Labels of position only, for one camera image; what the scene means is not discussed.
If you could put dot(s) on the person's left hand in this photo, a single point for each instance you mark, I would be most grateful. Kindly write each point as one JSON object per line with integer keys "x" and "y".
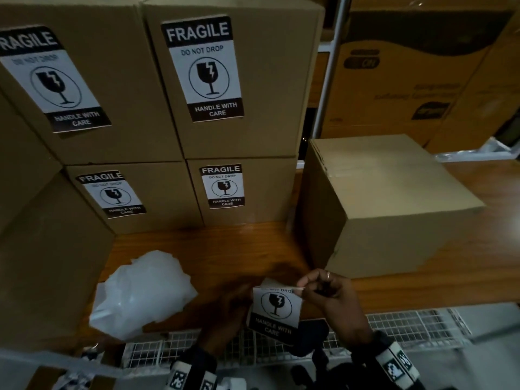
{"x": 227, "y": 320}

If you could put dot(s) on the person's right hand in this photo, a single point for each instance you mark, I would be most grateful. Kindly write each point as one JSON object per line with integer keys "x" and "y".
{"x": 341, "y": 308}

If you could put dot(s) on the white backing paper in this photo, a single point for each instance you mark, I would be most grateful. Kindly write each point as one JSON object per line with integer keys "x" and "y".
{"x": 142, "y": 296}

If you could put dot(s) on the medium taped cardboard box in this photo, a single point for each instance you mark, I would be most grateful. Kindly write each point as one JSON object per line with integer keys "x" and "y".
{"x": 398, "y": 207}
{"x": 53, "y": 272}

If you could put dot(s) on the small taped cardboard box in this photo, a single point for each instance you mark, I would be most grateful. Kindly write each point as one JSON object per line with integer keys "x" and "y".
{"x": 170, "y": 199}
{"x": 130, "y": 97}

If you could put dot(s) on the plastic wrapped cardboard box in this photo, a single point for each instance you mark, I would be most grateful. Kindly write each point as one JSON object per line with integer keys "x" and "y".
{"x": 426, "y": 3}

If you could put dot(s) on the black pouch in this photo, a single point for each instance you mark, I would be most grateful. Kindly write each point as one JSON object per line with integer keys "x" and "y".
{"x": 310, "y": 337}

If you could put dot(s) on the left wrist tracker band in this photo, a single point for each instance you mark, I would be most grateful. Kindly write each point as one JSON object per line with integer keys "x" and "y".
{"x": 189, "y": 373}

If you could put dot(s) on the wrist tracker band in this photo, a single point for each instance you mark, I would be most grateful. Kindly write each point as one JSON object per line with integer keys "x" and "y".
{"x": 394, "y": 365}
{"x": 189, "y": 373}

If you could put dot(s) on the right wrist tracker band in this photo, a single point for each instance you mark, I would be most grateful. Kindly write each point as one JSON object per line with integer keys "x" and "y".
{"x": 394, "y": 365}

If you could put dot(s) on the crumpled paper scraps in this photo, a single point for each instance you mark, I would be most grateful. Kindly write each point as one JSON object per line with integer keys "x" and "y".
{"x": 75, "y": 381}

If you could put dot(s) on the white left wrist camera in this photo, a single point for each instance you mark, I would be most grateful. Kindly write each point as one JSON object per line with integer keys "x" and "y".
{"x": 231, "y": 385}

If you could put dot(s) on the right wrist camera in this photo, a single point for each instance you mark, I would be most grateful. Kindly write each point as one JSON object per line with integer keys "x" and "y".
{"x": 321, "y": 373}

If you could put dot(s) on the white frame bar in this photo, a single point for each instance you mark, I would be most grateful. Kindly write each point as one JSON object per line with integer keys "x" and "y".
{"x": 40, "y": 359}

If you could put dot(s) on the wooden shelf unit white frame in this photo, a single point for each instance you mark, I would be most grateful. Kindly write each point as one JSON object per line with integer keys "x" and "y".
{"x": 329, "y": 56}

